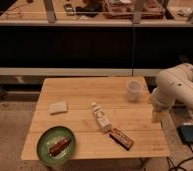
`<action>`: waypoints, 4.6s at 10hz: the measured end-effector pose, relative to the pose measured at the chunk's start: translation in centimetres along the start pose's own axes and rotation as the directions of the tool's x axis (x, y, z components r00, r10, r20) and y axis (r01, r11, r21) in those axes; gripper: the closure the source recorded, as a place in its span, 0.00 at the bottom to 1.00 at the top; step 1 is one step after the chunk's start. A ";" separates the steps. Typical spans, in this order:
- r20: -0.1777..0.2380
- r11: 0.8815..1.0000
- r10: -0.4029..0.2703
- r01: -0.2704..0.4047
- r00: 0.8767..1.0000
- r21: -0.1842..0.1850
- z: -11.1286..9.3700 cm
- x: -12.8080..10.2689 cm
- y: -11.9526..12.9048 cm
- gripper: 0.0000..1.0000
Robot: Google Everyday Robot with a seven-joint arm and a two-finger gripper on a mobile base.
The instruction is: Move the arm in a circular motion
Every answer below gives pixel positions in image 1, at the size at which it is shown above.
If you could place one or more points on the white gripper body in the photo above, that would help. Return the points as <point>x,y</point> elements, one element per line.
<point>157,116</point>

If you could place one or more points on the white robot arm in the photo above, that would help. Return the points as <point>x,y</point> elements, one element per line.
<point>175,83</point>

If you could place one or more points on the black power box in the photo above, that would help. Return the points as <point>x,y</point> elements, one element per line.
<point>186,133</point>

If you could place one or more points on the brown snack bar package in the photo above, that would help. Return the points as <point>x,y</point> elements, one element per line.
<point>121,138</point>

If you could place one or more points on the white plastic bottle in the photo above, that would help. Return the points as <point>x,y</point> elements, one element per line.
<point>101,118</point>

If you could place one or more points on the wooden folding table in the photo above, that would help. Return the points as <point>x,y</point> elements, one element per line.
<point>96,151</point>

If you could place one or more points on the white sponge block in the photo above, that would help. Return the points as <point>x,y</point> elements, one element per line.
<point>58,107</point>

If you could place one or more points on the brown sausage on plate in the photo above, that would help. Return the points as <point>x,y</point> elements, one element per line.
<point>59,146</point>

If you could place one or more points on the green plate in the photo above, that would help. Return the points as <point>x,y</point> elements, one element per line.
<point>51,137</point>

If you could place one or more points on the brown tray on shelf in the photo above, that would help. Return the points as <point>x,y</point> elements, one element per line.
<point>152,9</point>

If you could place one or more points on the black device on shelf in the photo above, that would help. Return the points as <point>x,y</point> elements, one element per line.
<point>90,10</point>

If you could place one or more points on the black remote on shelf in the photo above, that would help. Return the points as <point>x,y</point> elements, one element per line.
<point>69,9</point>

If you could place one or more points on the metal shelf rail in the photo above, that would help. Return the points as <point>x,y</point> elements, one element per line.
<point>98,23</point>

